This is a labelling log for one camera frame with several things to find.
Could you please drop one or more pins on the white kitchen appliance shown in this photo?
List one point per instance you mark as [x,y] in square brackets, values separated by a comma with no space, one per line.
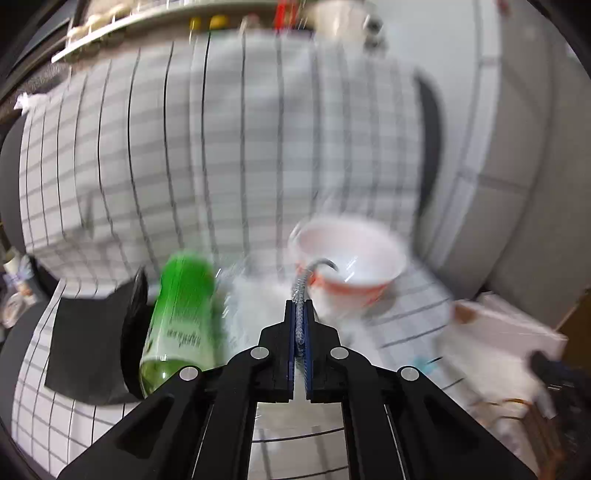
[337,14]

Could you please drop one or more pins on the green yellow bottle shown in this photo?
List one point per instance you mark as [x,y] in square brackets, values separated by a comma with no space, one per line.
[218,21]

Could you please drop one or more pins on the green plastic bottle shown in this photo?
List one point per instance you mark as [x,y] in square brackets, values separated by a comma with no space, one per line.
[184,314]

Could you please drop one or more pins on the dark sauce bottle yellow cap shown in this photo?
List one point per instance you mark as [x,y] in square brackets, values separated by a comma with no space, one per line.
[196,23]

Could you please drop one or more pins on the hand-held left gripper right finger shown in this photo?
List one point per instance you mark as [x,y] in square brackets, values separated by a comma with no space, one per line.
[309,378]

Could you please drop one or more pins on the white bowl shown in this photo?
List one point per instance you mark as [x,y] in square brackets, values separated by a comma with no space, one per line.
[360,258]

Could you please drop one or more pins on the white plastic bag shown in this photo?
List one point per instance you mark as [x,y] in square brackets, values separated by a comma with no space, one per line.
[25,100]

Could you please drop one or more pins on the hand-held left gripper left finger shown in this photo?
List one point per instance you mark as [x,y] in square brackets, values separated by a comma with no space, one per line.
[290,369]

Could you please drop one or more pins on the white paper napkin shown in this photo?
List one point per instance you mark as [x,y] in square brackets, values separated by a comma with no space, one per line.
[258,314]

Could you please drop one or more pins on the grey office chair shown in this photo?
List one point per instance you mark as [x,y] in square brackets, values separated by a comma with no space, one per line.
[431,129]

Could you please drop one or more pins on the grey knitted glove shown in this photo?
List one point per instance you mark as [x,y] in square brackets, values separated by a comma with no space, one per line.
[300,332]

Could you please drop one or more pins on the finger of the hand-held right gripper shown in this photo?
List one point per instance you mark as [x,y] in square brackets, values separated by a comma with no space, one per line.
[554,369]

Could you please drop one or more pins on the white black checkered cloth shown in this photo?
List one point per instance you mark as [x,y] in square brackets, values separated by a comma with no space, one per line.
[231,138]

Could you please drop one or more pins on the dark snack packet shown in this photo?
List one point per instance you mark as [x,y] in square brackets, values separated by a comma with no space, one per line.
[134,323]

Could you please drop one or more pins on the white refrigerator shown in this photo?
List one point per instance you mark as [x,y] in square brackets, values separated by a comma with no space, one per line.
[508,115]

